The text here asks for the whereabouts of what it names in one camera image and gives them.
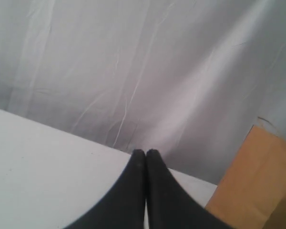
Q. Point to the brown paper bag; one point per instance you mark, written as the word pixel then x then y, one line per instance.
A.
pixel 252 193

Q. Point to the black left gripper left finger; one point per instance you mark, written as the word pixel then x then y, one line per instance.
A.
pixel 123 206

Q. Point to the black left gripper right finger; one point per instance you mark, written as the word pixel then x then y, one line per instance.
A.
pixel 169 206

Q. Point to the white backdrop curtain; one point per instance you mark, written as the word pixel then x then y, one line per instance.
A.
pixel 186 77

